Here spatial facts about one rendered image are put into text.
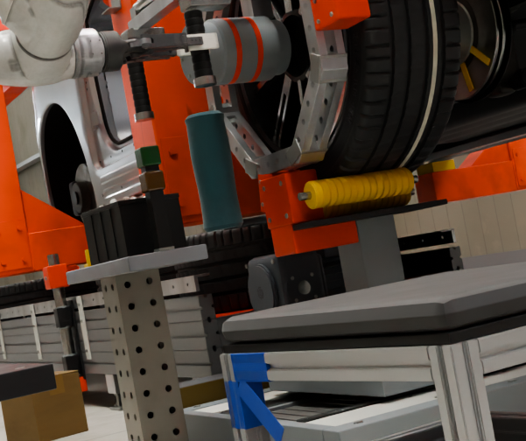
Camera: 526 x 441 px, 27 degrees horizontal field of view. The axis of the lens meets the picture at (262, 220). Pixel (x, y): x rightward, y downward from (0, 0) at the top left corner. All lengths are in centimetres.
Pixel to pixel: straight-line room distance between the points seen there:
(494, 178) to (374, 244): 337
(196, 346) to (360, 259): 68
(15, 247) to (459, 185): 228
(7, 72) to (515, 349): 123
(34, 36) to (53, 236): 279
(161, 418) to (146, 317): 22
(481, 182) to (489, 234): 341
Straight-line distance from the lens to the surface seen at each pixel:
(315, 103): 217
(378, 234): 240
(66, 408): 322
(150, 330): 234
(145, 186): 216
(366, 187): 228
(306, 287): 261
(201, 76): 210
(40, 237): 460
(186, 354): 296
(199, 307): 284
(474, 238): 921
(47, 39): 187
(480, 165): 568
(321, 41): 215
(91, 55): 201
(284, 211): 230
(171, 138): 273
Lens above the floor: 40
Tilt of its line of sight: 2 degrees up
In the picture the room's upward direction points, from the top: 10 degrees counter-clockwise
